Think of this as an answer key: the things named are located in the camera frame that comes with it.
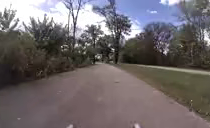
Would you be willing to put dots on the wood of trees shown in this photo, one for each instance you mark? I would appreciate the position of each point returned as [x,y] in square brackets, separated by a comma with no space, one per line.
[179,46]

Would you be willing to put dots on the thicket of bushes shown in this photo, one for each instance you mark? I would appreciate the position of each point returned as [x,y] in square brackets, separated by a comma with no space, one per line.
[29,56]

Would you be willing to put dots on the tall dark tree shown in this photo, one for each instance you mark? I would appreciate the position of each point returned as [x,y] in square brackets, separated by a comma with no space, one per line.
[117,31]

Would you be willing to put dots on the grey asphalt path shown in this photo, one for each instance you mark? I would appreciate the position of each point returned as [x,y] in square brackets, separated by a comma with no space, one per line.
[99,96]

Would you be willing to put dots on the green grass field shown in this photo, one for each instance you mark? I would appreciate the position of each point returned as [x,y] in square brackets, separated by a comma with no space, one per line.
[179,86]

